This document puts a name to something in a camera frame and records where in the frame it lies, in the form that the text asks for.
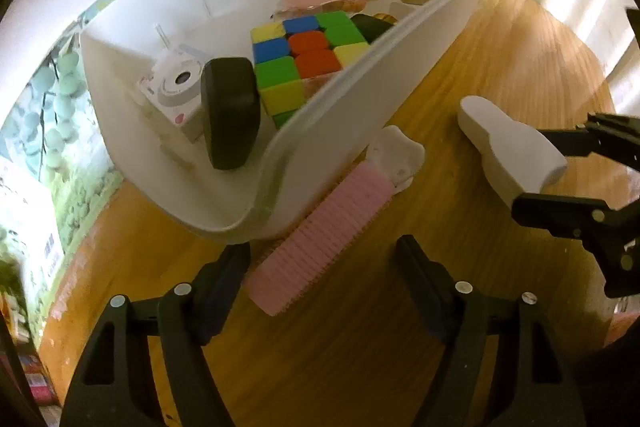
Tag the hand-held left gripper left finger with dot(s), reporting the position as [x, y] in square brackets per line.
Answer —
[227, 287]

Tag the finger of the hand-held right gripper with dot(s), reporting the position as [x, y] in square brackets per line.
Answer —
[565, 212]
[595, 137]

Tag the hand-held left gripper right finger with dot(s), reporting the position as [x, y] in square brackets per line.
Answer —
[420, 287]

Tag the pink ribbed hair roller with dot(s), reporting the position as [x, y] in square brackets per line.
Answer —
[310, 242]

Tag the black charger plug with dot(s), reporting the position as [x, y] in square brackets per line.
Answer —
[230, 117]

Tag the white plastic storage bin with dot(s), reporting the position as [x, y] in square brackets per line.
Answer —
[350, 122]

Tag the white handheld game console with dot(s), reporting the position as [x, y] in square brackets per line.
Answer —
[172, 92]

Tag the colourful puzzle cube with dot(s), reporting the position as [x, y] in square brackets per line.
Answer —
[300, 57]

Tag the grape printed mat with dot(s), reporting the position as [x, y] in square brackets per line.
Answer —
[55, 107]

